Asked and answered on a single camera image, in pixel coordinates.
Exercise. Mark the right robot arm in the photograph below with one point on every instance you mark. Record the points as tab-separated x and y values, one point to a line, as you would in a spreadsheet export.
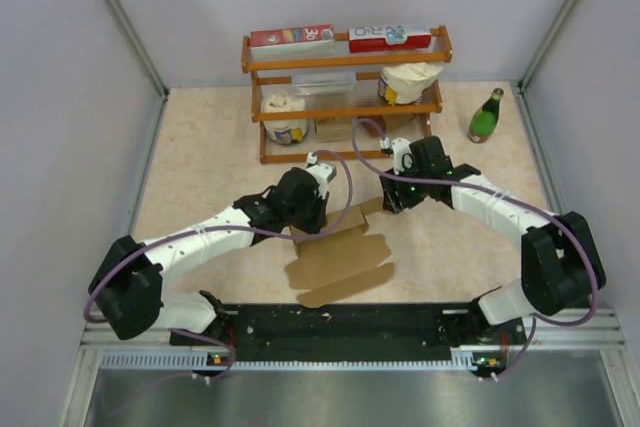
560	266

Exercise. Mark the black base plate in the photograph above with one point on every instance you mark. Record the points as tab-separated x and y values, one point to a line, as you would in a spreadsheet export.
387	332

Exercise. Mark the wooden three-tier shelf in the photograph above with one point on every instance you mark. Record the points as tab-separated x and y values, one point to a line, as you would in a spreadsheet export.
363	100

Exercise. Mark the red foil wrap box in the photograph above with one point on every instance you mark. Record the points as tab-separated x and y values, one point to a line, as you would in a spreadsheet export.
293	42

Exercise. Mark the tan block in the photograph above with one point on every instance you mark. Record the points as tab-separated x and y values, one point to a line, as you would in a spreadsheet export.
333	129

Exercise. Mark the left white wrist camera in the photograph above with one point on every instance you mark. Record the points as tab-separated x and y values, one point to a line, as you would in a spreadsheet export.
323	173

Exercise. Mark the green glass bottle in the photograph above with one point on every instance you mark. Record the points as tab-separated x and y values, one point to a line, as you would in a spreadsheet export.
486	118

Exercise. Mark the large white flour bag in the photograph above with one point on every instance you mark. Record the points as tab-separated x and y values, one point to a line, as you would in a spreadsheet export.
404	83

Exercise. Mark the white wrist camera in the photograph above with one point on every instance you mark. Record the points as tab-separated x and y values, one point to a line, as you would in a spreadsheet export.
399	150
323	173

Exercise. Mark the red white wrap box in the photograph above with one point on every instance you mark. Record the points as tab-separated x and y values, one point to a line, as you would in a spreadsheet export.
384	38

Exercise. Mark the grey cable duct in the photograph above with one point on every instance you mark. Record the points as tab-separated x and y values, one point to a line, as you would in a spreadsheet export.
202	361

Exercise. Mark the clear plastic container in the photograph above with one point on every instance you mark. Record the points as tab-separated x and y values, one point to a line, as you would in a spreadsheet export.
326	83

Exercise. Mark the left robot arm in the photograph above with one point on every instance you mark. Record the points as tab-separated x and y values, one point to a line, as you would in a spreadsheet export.
131	286

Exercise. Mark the brown bread loaf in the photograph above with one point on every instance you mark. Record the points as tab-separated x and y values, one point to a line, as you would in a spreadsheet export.
387	123

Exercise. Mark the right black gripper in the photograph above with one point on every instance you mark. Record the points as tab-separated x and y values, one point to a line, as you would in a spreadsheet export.
395	197

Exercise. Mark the aluminium frame rail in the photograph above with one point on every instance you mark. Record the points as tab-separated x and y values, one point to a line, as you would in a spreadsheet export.
136	46

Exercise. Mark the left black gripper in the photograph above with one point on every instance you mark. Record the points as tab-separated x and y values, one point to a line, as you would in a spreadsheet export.
319	220

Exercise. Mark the brown cardboard box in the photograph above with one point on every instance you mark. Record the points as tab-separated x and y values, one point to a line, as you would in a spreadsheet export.
345	263

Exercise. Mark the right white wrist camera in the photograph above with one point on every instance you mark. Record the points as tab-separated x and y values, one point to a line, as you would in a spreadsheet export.
399	150

